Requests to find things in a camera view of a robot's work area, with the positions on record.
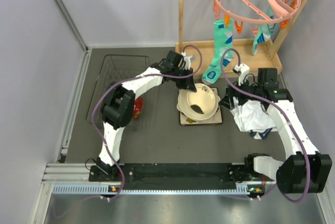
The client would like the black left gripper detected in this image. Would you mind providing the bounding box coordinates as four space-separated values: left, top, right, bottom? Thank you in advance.
171 66 196 92

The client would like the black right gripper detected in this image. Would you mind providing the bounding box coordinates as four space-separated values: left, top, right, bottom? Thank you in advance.
219 74 263 110

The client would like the square floral ceramic plate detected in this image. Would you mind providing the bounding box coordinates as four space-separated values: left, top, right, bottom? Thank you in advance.
178 83 223 126

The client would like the cream small plate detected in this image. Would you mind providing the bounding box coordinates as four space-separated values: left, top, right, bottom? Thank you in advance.
184 83 219 118

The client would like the cream round plate with drawing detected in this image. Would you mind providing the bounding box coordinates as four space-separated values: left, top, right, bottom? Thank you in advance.
177 85 219 120

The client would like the red floral bowl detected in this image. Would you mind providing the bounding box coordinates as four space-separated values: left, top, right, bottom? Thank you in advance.
132 97 143 119

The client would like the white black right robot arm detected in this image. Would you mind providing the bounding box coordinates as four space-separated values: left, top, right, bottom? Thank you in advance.
219 63 332 194

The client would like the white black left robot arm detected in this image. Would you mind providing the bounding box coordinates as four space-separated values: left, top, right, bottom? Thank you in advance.
91 51 197 181

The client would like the white printed t-shirt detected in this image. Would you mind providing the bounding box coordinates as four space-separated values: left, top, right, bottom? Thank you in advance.
231 97 277 140

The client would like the wooden stand with tray base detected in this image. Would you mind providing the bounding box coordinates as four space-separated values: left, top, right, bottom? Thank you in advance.
175 0 308 78

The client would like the long green patterned sock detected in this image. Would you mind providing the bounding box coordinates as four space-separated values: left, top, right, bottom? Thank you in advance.
202 20 233 85

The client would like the short green patterned sock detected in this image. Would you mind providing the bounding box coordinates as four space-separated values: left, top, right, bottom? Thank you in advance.
251 9 275 55

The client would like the pink round clothes hanger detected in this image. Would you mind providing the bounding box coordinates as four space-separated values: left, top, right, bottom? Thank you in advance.
213 0 302 35

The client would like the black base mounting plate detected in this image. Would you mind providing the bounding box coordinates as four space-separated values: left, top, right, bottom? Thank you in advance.
88 163 261 191

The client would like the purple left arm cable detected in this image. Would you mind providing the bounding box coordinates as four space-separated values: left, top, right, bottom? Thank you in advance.
93 44 203 200

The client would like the black wire dish rack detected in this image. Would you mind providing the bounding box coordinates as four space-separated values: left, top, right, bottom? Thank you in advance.
86 54 150 131

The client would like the aluminium frame rail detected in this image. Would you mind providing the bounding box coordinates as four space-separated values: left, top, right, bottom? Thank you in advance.
31 163 335 224

